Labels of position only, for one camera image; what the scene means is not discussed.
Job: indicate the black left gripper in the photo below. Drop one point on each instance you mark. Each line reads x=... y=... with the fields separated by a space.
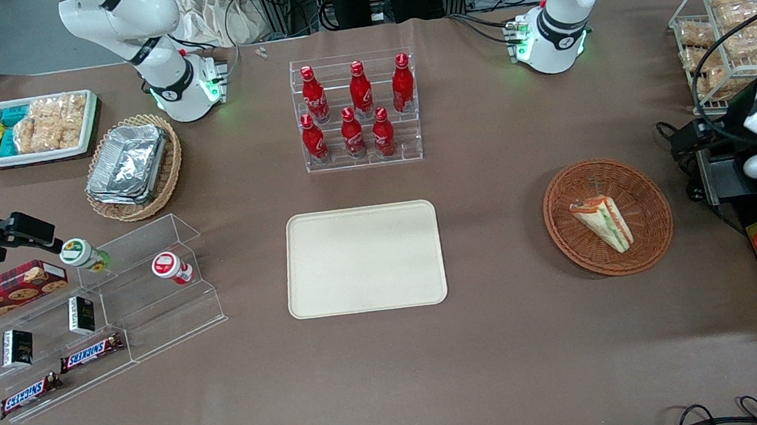
x=716 y=130

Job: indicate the triangular sandwich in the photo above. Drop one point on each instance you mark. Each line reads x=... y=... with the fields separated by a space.
x=602 y=222

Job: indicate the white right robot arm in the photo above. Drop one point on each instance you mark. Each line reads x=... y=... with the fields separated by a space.
x=151 y=12

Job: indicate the brown wicker basket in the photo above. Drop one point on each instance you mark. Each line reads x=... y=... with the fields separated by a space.
x=647 y=228

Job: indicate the white snack tray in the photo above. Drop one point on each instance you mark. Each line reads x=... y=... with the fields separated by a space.
x=91 y=115

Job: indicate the light wicker basket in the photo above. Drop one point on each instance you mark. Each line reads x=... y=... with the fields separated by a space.
x=169 y=170

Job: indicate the beige plastic tray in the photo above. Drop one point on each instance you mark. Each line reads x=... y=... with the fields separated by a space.
x=362 y=259

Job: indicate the green cap yogurt bottle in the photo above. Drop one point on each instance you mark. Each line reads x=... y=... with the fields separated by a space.
x=79 y=253

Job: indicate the grey metal box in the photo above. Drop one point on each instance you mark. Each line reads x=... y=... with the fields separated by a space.
x=729 y=179

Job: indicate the red tartan cookie box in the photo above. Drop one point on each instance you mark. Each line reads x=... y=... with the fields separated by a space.
x=4 y=296

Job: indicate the small black box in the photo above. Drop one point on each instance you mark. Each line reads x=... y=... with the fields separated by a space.
x=17 y=348
x=81 y=315

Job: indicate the clear acrylic step shelf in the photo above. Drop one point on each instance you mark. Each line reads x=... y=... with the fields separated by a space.
x=165 y=309
x=48 y=320

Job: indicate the stacked foil containers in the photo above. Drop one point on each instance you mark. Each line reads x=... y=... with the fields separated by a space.
x=127 y=164

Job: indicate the teal snack packet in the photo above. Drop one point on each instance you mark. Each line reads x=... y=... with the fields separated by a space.
x=8 y=142
x=13 y=115

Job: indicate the Snickers bar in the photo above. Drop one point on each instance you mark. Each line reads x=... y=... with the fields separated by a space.
x=29 y=395
x=90 y=352

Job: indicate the red cap yogurt bottle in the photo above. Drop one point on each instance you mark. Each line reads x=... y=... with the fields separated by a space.
x=168 y=266

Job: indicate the clear acrylic bottle rack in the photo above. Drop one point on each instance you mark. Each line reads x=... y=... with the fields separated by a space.
x=406 y=137

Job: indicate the beige cloth bag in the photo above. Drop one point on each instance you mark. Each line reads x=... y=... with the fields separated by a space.
x=214 y=16

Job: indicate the red cola bottle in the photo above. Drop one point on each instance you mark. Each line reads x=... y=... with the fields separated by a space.
x=383 y=136
x=314 y=142
x=314 y=97
x=402 y=85
x=361 y=93
x=353 y=137

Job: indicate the small clear clip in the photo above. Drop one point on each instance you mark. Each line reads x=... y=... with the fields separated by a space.
x=261 y=52

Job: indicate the aluminium frame post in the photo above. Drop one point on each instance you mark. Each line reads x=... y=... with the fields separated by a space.
x=282 y=3

